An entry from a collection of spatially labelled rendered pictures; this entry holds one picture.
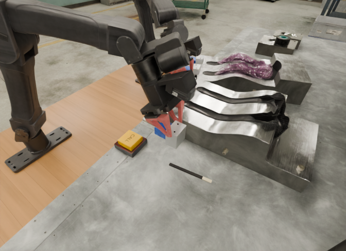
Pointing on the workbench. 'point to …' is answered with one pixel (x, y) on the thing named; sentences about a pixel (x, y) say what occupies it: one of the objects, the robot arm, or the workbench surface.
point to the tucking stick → (190, 173)
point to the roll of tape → (282, 40)
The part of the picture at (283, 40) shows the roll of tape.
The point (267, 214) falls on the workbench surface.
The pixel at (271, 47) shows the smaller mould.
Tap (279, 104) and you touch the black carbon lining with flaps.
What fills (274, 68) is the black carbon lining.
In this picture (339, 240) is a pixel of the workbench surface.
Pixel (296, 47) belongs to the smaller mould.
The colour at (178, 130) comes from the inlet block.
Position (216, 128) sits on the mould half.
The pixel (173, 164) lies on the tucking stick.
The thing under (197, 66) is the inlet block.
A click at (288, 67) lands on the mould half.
